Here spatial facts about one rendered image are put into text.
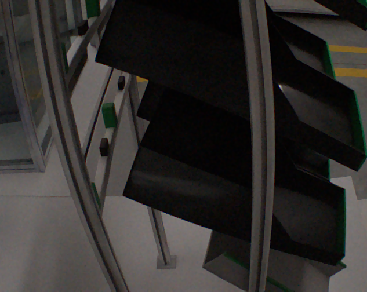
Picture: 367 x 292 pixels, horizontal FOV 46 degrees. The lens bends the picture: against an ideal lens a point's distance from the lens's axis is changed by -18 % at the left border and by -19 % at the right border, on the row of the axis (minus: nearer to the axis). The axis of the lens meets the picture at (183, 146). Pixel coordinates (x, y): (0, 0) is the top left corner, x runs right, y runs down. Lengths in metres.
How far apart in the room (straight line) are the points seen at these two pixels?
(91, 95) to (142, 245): 0.71
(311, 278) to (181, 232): 0.44
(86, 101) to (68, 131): 1.21
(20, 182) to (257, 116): 1.04
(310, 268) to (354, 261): 0.26
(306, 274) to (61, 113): 0.49
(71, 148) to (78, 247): 0.70
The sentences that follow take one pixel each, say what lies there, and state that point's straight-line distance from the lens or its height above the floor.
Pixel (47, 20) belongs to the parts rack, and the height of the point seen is 1.54.
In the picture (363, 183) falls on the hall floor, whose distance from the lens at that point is 2.56.
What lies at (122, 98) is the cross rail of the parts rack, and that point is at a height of 1.31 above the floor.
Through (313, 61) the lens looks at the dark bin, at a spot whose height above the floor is 1.36.
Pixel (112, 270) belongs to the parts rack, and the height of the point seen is 1.24.
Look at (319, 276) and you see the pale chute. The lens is 0.81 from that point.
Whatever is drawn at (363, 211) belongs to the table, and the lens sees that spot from 1.15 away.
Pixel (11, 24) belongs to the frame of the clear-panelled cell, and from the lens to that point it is 1.18.
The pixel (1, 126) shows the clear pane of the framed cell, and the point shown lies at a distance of 1.35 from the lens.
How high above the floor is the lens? 1.65
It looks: 36 degrees down
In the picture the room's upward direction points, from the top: 8 degrees counter-clockwise
